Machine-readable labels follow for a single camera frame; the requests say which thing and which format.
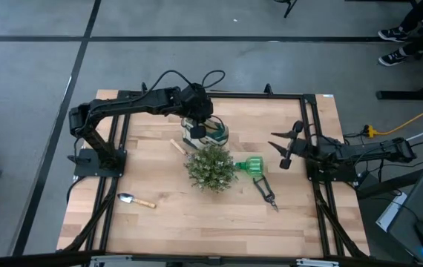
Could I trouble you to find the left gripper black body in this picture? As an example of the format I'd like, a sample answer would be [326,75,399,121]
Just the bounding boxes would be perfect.
[190,108,213,140]

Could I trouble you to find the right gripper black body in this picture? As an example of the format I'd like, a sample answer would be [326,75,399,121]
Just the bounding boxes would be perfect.
[280,120,321,171]

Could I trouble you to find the beige and green gardening bag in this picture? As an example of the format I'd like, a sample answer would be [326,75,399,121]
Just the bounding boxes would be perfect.
[180,116,230,151]

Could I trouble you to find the small wooden stick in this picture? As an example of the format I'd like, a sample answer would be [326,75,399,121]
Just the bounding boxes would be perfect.
[169,138,191,157]

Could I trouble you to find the green transparent spray bottle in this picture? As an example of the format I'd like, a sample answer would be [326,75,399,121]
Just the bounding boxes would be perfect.
[235,155,265,177]

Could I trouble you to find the green-handled pruning shears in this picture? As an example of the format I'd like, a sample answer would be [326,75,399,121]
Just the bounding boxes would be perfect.
[252,174,280,213]

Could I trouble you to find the silver trowel wooden handle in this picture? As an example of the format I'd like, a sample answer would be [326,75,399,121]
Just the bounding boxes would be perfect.
[117,192,157,210]

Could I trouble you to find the artificial green plant black pot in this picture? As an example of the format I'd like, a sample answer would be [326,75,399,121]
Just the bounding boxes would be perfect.
[184,143,240,194]

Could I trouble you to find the white flat box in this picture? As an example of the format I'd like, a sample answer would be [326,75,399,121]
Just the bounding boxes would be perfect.
[376,191,408,233]

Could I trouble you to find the black desk foot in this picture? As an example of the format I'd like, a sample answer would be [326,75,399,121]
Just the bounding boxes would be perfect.
[376,47,423,101]

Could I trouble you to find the person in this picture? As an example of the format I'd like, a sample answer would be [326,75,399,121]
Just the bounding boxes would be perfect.
[377,0,423,67]

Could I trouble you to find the black aluminium table frame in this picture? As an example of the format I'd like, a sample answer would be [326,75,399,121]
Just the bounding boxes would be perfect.
[57,82,370,260]

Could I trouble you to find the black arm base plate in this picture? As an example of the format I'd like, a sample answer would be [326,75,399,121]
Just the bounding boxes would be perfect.
[73,148,127,178]
[306,158,359,182]

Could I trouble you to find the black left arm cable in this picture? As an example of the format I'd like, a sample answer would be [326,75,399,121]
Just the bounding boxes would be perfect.
[137,69,227,101]

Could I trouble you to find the yellow floor cable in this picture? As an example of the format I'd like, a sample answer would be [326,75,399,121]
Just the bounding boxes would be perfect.
[362,96,423,139]

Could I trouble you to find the silver metal bracket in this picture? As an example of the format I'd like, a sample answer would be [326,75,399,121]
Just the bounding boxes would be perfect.
[89,254,134,267]
[295,258,341,267]

